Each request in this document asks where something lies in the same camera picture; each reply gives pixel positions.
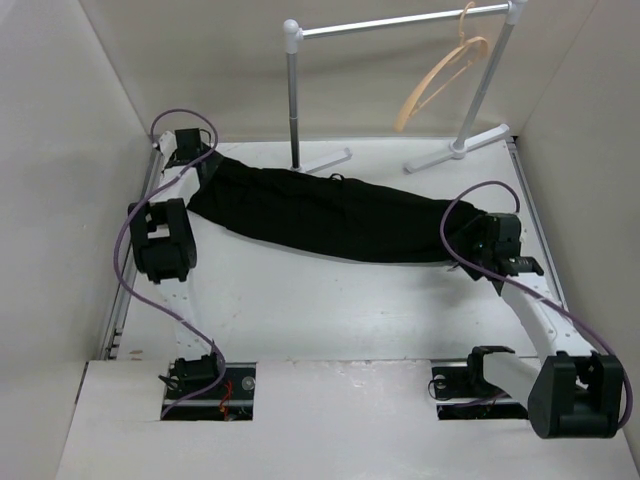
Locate black trousers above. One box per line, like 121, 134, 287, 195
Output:
188, 154, 485, 264

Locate beige wooden clothes hanger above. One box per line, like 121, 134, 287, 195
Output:
393, 1, 489, 133

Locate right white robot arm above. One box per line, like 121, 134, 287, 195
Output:
450, 214, 624, 439

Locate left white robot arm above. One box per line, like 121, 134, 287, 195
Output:
129, 128, 225, 400

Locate white metal clothes rack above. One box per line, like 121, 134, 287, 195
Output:
283, 1, 527, 174

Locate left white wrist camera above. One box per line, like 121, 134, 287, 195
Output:
152, 131, 177, 161

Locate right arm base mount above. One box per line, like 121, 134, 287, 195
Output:
427, 362, 528, 421

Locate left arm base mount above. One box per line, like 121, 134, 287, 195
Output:
160, 363, 257, 422

